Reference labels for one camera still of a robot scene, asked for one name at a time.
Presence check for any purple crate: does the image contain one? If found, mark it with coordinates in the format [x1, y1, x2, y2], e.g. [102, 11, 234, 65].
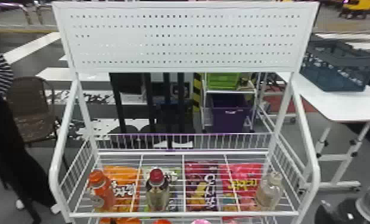
[210, 93, 252, 134]

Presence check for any green basket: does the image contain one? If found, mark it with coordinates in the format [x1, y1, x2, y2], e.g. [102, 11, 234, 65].
[205, 72, 241, 91]

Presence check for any dark red snack packet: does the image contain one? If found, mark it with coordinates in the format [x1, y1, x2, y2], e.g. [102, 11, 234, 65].
[184, 160, 219, 213]

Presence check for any red capped brown bottle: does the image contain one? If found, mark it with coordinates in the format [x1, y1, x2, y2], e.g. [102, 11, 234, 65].
[145, 167, 172, 213]

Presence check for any orange snack packet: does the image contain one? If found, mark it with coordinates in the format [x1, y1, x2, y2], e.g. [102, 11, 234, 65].
[100, 164, 142, 224]

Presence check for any pink snack packet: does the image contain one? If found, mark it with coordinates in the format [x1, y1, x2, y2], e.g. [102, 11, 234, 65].
[219, 162, 265, 214]

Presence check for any orange bottle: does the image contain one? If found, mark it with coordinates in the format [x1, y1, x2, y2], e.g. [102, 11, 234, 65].
[85, 169, 117, 214]

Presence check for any clear bottle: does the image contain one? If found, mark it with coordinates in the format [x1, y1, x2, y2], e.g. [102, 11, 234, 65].
[254, 170, 284, 211]

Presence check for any white side table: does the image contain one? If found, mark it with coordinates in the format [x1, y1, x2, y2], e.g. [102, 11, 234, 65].
[276, 71, 370, 192]

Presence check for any brown chair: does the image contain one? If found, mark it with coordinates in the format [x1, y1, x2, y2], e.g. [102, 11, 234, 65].
[5, 76, 61, 145]

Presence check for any blue basket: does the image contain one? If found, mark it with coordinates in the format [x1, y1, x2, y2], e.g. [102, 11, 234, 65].
[299, 40, 370, 93]

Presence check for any striped post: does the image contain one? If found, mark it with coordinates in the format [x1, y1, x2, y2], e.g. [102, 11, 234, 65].
[192, 72, 203, 113]

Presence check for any white wire rack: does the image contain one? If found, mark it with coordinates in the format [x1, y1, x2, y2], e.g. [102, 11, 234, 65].
[200, 72, 299, 132]
[48, 1, 322, 224]

